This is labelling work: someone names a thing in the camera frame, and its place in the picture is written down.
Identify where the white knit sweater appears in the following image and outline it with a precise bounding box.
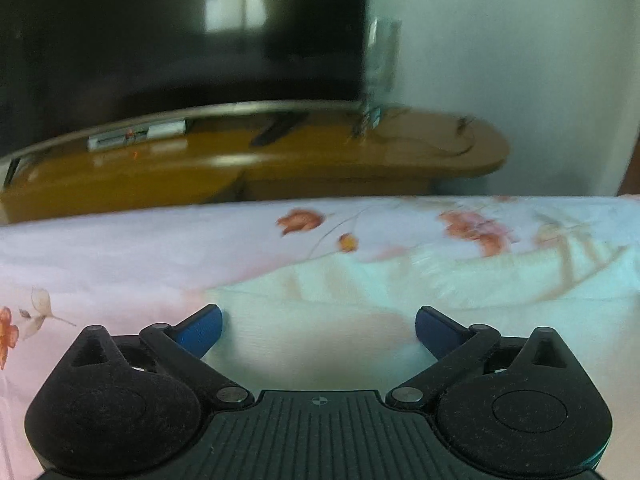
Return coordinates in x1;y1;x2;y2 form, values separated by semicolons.
204;240;639;396

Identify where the pink floral bed sheet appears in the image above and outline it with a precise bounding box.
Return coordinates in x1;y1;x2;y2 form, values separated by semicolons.
1;197;639;479

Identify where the wooden TV stand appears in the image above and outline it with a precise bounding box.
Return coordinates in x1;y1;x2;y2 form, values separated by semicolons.
1;108;510;223

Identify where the silver set-top box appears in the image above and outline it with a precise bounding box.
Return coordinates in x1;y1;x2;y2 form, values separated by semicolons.
87;119;188;152

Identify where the curved black television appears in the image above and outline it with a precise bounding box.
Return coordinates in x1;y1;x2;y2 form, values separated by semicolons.
1;0;367;156

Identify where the black lamp cable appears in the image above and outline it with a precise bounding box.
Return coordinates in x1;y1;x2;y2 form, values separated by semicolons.
349;109;480;157

